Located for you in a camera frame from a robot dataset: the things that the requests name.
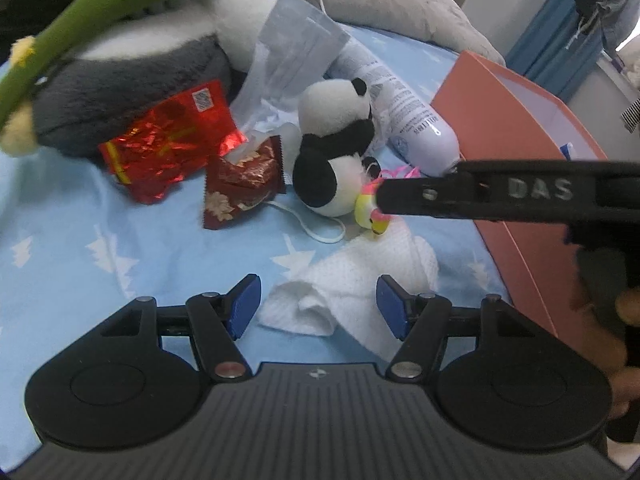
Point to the person's right hand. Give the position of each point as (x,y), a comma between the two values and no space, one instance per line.
(622,340)

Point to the shiny red snack packet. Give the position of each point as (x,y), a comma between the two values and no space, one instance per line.
(160,145)

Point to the clear plastic wrapper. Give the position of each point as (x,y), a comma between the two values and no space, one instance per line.
(252,97)

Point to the white elastic loop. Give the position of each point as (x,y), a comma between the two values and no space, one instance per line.
(320,235)

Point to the white towel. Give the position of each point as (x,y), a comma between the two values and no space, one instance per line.
(350,270)

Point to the grey penguin plush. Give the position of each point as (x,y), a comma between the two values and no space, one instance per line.
(125,90)

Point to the white spray bottle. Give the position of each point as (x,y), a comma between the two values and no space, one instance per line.
(415,125)

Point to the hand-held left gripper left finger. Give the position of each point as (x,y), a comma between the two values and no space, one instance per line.
(245,306)

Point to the grey hanging garment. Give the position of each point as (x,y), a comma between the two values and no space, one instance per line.
(622,5)

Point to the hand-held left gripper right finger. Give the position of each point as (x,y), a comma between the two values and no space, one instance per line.
(393,310)

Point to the panda plush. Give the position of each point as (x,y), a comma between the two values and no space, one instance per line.
(325,110)

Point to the dark red snack packet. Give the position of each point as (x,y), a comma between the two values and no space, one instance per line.
(225,200)

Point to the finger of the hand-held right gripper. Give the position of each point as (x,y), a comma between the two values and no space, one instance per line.
(425,195)

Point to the grey quilt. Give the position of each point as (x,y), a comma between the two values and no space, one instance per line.
(400,0)

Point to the blue face mask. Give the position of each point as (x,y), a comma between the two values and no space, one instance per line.
(295,35)

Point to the small yellow duck toy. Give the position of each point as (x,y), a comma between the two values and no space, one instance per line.
(367,210)

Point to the light blue bedsheet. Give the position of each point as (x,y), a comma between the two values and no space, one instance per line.
(100,260)

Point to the blue curtain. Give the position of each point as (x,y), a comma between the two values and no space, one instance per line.
(545,30)

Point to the green plush toothbrush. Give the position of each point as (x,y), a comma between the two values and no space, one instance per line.
(75,25)

